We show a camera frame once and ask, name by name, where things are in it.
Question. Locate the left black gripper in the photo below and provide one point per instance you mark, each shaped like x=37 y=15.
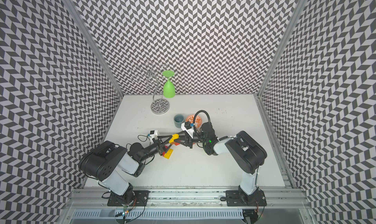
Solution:
x=159 y=147

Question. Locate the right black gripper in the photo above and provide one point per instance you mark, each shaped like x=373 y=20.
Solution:
x=186 y=143

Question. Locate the yellow long lego brick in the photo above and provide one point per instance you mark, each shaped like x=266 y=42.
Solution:
x=168 y=154

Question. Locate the yellow curved lego brick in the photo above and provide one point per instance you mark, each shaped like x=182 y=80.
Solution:
x=173 y=138

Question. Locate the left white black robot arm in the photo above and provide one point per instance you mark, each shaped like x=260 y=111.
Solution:
x=103 y=162

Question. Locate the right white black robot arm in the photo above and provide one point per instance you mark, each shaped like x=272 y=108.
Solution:
x=247 y=152

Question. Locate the orange white patterned bowl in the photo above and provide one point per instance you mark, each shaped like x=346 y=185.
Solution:
x=198 y=120

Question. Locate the grey blue ceramic cup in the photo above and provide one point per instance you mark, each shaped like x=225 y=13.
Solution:
x=179 y=119

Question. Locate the green plastic wine glass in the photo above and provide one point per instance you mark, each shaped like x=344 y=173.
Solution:
x=169 y=88

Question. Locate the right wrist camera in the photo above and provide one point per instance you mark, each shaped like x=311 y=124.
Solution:
x=188 y=128

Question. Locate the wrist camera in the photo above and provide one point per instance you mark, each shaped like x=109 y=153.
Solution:
x=188 y=128
x=153 y=134

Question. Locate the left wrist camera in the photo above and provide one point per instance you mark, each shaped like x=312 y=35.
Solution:
x=153 y=134

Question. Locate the chrome wire glass rack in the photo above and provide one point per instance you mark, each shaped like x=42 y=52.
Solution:
x=149 y=75

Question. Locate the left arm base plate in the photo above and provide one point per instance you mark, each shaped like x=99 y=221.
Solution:
x=132 y=198

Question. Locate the white slotted cable duct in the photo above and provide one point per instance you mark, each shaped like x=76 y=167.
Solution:
x=158 y=214

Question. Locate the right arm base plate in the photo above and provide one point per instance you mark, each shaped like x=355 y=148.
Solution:
x=240 y=198

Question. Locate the aluminium front rail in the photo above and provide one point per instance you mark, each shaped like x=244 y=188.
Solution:
x=209 y=197

